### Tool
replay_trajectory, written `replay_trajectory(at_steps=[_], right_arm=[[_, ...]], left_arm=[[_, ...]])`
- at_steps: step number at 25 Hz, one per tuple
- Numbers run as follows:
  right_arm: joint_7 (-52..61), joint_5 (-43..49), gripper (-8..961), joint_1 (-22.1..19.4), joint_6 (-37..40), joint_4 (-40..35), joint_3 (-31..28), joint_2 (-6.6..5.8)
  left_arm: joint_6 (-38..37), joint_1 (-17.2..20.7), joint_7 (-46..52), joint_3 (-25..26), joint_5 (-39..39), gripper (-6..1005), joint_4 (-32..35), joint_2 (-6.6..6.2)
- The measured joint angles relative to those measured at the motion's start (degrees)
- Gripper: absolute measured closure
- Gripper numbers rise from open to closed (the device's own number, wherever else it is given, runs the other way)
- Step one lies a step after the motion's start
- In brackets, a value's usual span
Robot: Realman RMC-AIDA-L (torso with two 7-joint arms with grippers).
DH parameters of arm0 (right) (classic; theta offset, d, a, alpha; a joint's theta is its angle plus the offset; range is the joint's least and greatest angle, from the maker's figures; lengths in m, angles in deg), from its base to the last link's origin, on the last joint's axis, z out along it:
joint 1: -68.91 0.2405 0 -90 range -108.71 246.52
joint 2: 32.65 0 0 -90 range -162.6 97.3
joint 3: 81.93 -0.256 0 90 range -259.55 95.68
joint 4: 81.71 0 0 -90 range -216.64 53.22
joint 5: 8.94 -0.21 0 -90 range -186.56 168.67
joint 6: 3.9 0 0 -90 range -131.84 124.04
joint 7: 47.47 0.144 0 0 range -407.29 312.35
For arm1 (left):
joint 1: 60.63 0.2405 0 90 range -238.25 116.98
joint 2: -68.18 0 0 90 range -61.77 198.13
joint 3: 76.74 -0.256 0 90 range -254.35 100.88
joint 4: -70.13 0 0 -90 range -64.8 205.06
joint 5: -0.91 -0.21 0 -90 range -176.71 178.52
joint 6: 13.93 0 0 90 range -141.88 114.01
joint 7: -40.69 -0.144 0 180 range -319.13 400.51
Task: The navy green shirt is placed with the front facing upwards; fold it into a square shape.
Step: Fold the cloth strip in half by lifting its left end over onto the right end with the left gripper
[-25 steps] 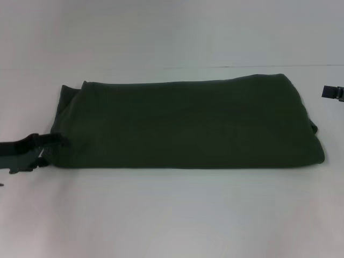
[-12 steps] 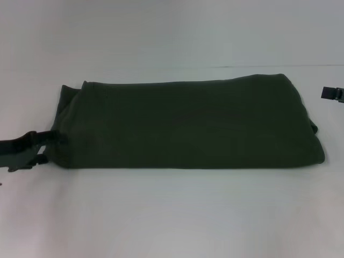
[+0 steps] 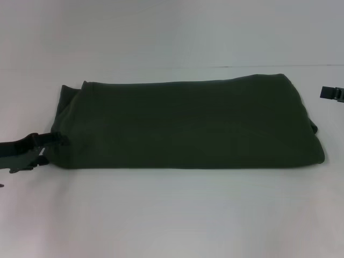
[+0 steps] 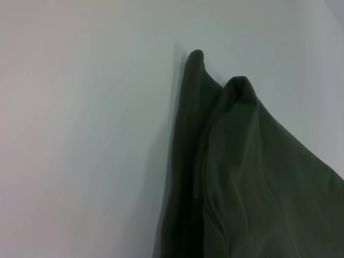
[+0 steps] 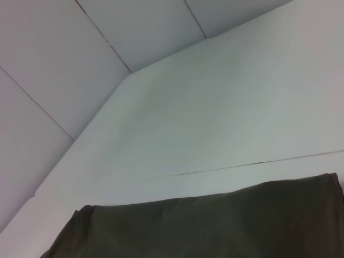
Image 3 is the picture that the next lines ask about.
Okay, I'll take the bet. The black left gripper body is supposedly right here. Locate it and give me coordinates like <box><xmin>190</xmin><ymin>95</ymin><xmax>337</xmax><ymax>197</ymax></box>
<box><xmin>0</xmin><ymin>138</ymin><xmax>45</xmax><ymax>173</ymax></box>

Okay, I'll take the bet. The dark green FREE t-shirt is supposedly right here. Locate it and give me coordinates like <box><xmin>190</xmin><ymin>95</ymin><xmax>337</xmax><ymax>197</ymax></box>
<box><xmin>41</xmin><ymin>73</ymin><xmax>326</xmax><ymax>171</ymax></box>

